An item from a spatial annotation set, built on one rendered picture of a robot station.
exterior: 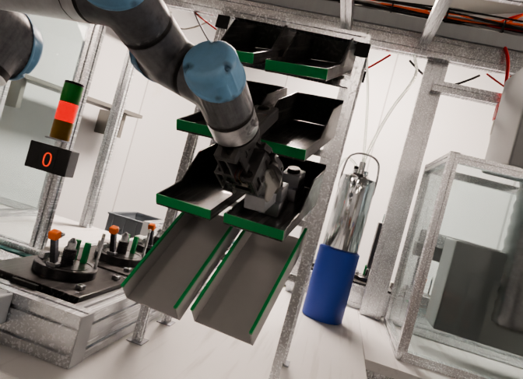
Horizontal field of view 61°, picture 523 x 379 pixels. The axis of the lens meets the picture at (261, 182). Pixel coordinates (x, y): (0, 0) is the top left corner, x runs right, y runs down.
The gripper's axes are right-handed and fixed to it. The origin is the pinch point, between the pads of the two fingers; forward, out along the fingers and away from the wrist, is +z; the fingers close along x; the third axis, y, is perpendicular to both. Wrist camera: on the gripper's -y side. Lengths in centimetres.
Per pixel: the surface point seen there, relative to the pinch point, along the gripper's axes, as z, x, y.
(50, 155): 11, -61, 2
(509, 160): 61, 53, -60
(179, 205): 1.8, -15.4, 8.8
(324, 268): 85, 3, -14
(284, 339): 25.5, 9.1, 22.9
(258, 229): 3.8, 1.5, 8.2
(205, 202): 6.4, -12.7, 4.8
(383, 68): 248, -29, -269
